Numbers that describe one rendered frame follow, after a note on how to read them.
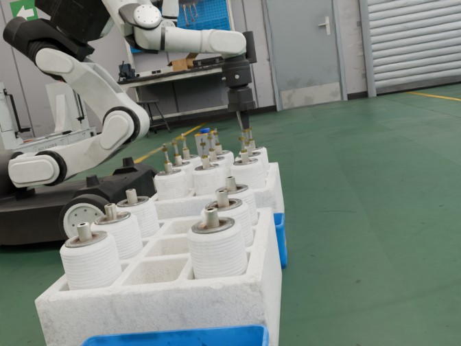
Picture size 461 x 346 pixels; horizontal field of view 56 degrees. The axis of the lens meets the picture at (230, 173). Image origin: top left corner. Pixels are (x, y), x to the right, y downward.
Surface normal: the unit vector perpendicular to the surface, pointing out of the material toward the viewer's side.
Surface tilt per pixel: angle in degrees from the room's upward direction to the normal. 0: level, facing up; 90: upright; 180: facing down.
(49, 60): 90
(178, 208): 90
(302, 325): 0
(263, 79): 90
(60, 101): 68
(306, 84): 90
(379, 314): 0
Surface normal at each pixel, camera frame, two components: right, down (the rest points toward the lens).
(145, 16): 0.18, -0.35
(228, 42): 0.18, 0.17
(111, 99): -0.14, 0.22
